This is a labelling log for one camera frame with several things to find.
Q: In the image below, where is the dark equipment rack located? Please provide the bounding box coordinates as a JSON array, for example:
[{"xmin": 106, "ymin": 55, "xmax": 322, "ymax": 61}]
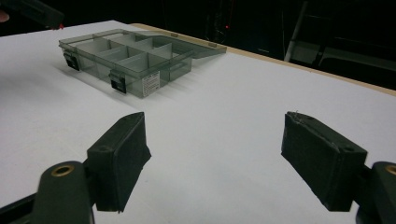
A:
[{"xmin": 204, "ymin": 0, "xmax": 239, "ymax": 45}]

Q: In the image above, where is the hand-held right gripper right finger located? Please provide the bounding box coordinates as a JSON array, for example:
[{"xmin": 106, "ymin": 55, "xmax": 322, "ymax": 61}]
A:
[{"xmin": 280, "ymin": 111, "xmax": 369, "ymax": 213}]

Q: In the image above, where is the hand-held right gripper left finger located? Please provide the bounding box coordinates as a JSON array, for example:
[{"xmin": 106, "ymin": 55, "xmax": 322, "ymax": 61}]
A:
[{"xmin": 86, "ymin": 111, "xmax": 152, "ymax": 215}]

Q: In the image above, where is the beige table with white legs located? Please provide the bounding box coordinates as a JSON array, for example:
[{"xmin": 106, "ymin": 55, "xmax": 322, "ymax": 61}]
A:
[{"xmin": 283, "ymin": 0, "xmax": 321, "ymax": 63}]

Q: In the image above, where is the white board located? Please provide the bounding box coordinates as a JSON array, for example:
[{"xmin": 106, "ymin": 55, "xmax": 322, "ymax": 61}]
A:
[{"xmin": 0, "ymin": 20, "xmax": 396, "ymax": 224}]

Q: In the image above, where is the grey plastic organizer box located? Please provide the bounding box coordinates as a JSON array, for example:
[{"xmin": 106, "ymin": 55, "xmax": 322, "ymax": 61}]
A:
[{"xmin": 58, "ymin": 28, "xmax": 228, "ymax": 100}]

